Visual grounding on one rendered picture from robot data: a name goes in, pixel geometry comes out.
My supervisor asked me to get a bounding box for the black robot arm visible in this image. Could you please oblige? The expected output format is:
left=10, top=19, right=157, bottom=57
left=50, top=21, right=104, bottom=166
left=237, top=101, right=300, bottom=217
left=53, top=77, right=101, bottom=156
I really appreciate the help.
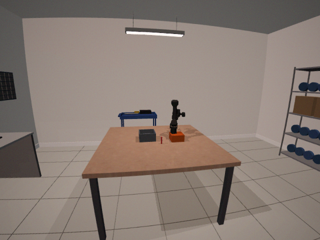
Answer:
left=169, top=100, right=180, bottom=134

